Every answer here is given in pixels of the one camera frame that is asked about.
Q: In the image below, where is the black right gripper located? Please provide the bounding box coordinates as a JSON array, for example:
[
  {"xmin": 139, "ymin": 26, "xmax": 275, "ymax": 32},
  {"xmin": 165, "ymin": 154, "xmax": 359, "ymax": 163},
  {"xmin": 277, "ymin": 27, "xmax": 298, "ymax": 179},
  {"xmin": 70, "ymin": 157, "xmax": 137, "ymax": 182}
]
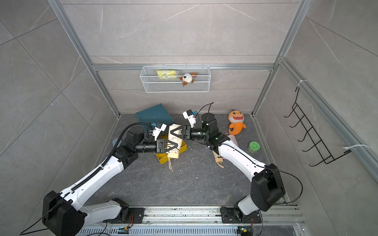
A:
[{"xmin": 172, "ymin": 127, "xmax": 210, "ymax": 142}]

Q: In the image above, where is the beige umbrella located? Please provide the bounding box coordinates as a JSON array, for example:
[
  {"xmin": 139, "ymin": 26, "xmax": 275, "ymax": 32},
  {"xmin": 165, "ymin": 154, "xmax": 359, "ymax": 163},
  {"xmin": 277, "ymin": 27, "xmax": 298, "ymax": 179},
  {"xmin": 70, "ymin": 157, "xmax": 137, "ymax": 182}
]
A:
[
  {"xmin": 213, "ymin": 151, "xmax": 224, "ymax": 168},
  {"xmin": 167, "ymin": 124, "xmax": 182, "ymax": 170}
]

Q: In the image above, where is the teal drawer cabinet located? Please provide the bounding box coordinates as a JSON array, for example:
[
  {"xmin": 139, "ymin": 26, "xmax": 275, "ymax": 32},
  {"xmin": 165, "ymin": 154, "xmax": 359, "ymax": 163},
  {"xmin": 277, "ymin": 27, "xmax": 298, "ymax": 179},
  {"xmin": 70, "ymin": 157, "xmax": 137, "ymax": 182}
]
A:
[{"xmin": 136, "ymin": 103, "xmax": 175, "ymax": 126}]

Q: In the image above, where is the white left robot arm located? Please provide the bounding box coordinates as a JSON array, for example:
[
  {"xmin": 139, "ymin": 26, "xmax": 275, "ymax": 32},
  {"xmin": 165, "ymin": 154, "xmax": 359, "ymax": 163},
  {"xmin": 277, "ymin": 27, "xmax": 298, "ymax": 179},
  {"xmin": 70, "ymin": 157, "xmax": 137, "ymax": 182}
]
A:
[{"xmin": 41, "ymin": 131, "xmax": 182, "ymax": 236}]

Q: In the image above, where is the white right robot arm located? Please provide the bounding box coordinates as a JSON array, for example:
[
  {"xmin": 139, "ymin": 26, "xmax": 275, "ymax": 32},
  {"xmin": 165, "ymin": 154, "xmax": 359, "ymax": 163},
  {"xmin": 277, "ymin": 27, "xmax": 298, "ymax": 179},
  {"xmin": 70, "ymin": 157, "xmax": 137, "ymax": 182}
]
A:
[{"xmin": 168, "ymin": 113, "xmax": 286, "ymax": 219}]

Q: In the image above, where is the pink folded umbrella right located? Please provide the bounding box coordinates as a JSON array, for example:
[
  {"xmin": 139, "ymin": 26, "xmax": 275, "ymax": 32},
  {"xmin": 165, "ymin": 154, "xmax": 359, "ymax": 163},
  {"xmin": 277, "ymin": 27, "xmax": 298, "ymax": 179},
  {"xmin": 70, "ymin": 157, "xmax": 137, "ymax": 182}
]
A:
[{"xmin": 228, "ymin": 135, "xmax": 239, "ymax": 147}]

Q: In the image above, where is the blue grey cylinder case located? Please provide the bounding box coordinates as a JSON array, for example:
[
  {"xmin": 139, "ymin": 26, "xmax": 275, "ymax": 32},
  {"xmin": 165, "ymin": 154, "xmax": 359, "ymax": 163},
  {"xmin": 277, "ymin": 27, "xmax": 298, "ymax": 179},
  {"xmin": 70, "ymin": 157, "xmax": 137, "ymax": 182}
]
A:
[{"xmin": 112, "ymin": 138, "xmax": 118, "ymax": 146}]

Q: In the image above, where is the orange shark plush toy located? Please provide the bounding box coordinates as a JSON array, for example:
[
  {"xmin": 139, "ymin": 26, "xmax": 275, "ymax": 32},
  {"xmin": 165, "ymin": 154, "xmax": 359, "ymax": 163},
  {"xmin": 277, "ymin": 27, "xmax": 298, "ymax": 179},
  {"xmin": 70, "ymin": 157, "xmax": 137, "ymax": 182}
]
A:
[{"xmin": 228, "ymin": 110, "xmax": 247, "ymax": 136}]

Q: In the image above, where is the brown white plush dog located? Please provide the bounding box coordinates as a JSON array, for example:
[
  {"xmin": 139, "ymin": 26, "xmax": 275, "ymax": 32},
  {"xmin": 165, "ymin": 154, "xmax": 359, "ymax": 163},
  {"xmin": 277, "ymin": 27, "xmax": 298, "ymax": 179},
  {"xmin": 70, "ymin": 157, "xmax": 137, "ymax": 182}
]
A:
[{"xmin": 180, "ymin": 73, "xmax": 198, "ymax": 86}]

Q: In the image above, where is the yellow item in basket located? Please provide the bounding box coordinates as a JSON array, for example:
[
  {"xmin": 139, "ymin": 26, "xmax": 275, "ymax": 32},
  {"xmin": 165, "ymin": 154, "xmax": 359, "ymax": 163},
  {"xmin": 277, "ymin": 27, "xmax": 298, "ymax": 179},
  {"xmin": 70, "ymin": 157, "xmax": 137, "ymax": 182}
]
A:
[{"xmin": 156, "ymin": 70, "xmax": 180, "ymax": 80}]

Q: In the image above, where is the green lidded round tin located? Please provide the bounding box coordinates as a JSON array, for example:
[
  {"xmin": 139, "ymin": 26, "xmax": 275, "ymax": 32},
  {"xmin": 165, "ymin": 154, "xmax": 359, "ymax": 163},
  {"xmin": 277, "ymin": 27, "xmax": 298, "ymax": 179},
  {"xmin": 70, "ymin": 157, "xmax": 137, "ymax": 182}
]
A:
[{"xmin": 249, "ymin": 141, "xmax": 260, "ymax": 153}]

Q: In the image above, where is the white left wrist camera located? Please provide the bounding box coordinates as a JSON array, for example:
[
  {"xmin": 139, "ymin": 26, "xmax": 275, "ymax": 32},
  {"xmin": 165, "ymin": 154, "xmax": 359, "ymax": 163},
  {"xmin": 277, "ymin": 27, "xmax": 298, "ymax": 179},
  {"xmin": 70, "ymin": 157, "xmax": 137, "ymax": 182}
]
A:
[{"xmin": 150, "ymin": 122, "xmax": 167, "ymax": 141}]

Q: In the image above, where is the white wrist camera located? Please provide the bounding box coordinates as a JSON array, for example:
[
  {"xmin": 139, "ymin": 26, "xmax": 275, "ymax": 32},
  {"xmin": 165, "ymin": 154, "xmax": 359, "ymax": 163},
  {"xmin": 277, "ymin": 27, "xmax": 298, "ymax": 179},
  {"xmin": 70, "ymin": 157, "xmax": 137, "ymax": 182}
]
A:
[
  {"xmin": 183, "ymin": 110, "xmax": 196, "ymax": 128},
  {"xmin": 150, "ymin": 122, "xmax": 167, "ymax": 141}
]

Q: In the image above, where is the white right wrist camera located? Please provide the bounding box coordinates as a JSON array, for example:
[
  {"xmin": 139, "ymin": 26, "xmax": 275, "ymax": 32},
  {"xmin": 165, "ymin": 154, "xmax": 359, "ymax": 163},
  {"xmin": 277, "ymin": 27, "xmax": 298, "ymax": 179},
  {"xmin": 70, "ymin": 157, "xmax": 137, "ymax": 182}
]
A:
[{"xmin": 183, "ymin": 110, "xmax": 196, "ymax": 128}]

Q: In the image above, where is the white wire wall basket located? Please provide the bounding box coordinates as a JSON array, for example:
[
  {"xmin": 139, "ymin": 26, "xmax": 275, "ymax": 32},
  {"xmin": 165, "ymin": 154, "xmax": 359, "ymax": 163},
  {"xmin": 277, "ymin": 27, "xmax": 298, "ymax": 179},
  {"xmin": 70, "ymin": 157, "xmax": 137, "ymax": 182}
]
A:
[{"xmin": 140, "ymin": 65, "xmax": 211, "ymax": 93}]

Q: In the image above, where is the black wire wall hook rack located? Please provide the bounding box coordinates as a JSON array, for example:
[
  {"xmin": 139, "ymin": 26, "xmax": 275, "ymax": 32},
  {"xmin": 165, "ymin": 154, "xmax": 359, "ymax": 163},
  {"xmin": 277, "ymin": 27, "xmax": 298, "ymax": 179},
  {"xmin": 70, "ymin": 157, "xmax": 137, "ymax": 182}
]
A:
[{"xmin": 284, "ymin": 87, "xmax": 351, "ymax": 167}]

